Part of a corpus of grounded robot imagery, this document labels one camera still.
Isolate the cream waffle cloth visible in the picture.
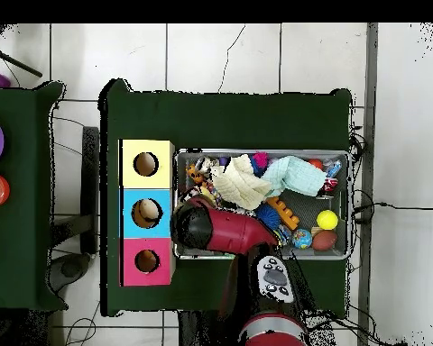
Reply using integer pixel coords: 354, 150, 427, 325
210, 154, 273, 212

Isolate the brown toy football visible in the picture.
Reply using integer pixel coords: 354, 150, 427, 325
310, 230, 338, 252

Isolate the black cable with plug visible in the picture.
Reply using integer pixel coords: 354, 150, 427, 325
351, 188, 433, 224

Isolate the silver wire mesh bin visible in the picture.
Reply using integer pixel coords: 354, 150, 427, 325
171, 147, 352, 262

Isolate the mint green cloth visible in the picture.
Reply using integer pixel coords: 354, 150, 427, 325
261, 155, 328, 197

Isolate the black tripod leg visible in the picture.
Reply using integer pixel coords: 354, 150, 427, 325
0, 44, 43, 78

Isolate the blue globe print ball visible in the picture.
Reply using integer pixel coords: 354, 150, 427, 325
291, 228, 314, 250

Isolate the dark green tablecloth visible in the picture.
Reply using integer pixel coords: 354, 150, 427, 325
98, 77, 355, 318
0, 80, 69, 313

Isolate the grey rounded floor object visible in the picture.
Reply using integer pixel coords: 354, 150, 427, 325
49, 251, 92, 293

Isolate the wooden box with three holes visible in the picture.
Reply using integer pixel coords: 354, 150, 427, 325
117, 139, 177, 288

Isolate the orange plastic grid tray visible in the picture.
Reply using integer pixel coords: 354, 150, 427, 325
266, 196, 301, 231

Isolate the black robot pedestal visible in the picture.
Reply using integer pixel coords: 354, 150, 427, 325
178, 310, 239, 346

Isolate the yellow ball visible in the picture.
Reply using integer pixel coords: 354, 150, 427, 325
316, 209, 339, 231

